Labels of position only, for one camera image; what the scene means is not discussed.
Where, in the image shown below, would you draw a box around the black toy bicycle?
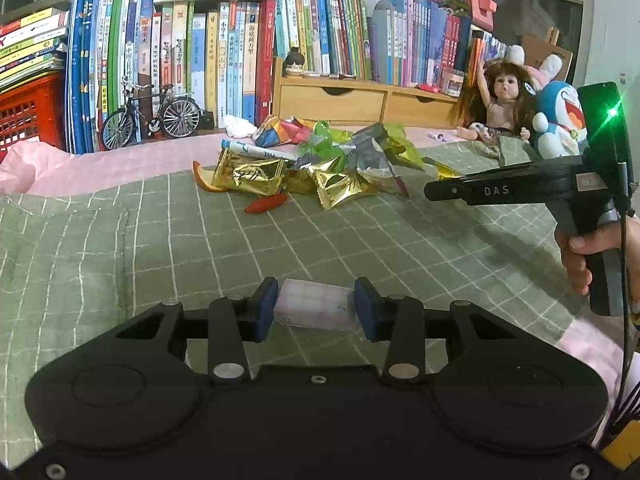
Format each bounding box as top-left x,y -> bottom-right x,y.
101,77 -> 202,152

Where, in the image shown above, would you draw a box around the person's right hand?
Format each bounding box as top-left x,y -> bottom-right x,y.
555,231 -> 594,296

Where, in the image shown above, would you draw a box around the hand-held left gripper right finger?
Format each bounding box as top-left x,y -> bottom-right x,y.
354,277 -> 507,385

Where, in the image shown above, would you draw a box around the large gold foil wrapper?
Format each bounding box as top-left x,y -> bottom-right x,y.
211,150 -> 290,197

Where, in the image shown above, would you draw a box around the brown-haired doll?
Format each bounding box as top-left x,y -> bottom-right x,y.
452,57 -> 538,143

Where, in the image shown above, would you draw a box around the row of green spined books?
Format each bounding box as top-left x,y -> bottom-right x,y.
274,0 -> 373,81

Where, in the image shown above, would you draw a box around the orange peel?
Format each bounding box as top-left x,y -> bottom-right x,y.
192,161 -> 232,195

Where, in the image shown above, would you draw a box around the pink sheet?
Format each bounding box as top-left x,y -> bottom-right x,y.
0,122 -> 640,411

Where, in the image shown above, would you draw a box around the clear plastic packet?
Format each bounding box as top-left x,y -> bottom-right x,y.
273,278 -> 359,332

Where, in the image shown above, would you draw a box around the small dark-haired figurine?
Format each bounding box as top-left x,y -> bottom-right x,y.
283,47 -> 307,77

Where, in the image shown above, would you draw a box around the red plastic crate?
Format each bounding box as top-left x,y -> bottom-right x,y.
0,71 -> 68,153

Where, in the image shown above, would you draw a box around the row of pink spined books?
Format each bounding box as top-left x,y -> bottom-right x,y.
395,0 -> 508,88

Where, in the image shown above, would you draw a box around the person's right forearm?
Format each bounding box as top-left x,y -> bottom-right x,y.
624,217 -> 640,321

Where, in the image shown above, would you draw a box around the rolled white blue paper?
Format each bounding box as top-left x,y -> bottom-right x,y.
221,140 -> 292,162

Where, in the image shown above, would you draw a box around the green checked blanket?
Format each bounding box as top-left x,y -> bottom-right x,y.
0,132 -> 583,466

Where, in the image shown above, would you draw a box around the green plastic wrappers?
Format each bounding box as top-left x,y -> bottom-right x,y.
292,127 -> 401,182

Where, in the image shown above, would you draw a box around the crumpled white tissue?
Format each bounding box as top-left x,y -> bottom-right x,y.
222,114 -> 259,140

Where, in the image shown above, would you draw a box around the red chili pepper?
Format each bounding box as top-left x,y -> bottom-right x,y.
244,194 -> 289,215

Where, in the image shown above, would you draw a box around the grey book holder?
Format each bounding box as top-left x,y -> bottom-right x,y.
371,0 -> 401,85

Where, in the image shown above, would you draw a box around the wooden drawer organizer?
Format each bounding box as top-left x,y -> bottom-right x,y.
271,56 -> 463,128

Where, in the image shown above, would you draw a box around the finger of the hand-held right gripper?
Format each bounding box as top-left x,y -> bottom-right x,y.
424,175 -> 471,205

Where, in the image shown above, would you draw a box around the green plastic wrapper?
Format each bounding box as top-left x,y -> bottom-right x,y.
299,120 -> 354,162

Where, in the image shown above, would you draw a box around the blue yellow snack bag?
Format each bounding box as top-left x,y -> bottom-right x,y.
253,116 -> 290,147

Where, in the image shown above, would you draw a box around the blue cat plush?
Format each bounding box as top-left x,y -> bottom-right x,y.
531,80 -> 588,158

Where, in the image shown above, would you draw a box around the stack of flat books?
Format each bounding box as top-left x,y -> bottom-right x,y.
0,7 -> 69,92

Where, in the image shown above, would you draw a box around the brown cardboard sheet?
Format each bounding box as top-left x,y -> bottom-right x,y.
520,27 -> 573,83

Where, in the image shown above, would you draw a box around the white pink bunny plush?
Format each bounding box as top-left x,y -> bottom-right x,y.
505,45 -> 563,92

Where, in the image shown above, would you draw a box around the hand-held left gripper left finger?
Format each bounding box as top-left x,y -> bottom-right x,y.
117,277 -> 279,386

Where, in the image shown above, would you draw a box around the row of tall standing books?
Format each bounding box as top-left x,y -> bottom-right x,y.
66,0 -> 277,155

